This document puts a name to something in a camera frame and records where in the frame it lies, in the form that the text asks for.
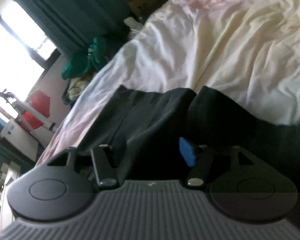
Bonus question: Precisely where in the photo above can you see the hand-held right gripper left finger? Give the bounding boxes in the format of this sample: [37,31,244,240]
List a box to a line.
[47,144,118,190]

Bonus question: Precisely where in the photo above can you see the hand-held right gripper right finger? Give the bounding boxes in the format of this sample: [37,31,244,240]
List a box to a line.
[179,137,267,187]

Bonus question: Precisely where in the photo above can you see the black pants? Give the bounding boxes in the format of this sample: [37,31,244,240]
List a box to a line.
[74,85,300,193]

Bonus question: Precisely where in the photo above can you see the pale yellow clothes pile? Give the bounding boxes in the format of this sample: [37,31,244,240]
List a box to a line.
[65,72,96,103]

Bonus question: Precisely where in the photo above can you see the white vanity desk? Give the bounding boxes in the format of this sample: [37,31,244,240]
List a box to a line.
[0,161,20,233]

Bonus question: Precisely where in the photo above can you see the grey-blue curtain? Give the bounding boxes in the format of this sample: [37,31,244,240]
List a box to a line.
[0,115,36,171]

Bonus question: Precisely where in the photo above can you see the green cloth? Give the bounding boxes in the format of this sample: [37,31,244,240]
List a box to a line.
[61,37,106,79]

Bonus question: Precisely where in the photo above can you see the pastel bed duvet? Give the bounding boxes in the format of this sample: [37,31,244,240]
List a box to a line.
[35,0,300,166]

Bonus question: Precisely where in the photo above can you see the white plastic bag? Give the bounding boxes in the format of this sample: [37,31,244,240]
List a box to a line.
[124,17,143,30]

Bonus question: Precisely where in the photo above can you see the window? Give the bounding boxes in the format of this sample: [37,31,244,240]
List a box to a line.
[0,0,63,120]

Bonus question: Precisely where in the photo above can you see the teal curtain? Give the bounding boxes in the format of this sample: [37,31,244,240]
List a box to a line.
[0,0,131,56]

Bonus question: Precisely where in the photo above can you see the brown paper bag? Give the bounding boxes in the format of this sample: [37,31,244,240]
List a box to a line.
[129,0,157,12]

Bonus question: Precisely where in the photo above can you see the white camera tripod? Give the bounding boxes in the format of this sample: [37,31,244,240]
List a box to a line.
[0,89,57,132]

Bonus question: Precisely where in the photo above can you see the white board with handle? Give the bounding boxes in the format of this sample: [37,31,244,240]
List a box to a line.
[0,119,39,161]

